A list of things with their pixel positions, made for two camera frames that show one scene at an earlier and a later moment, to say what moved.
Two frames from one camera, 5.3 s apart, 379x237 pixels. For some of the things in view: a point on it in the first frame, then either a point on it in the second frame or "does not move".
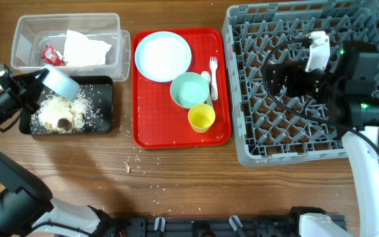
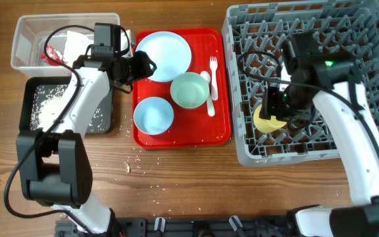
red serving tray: (157, 121) does not move
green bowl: (189, 89) does not move
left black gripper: (29, 84) → (144, 67)
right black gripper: (282, 79) → (273, 103)
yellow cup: (201, 118) → (266, 125)
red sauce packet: (52, 56) does not move
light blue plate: (162, 56) does not move
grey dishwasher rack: (258, 36) does not move
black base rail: (209, 226) does not move
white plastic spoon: (208, 101) does not move
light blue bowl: (60, 82) → (153, 115)
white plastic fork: (214, 65) does not move
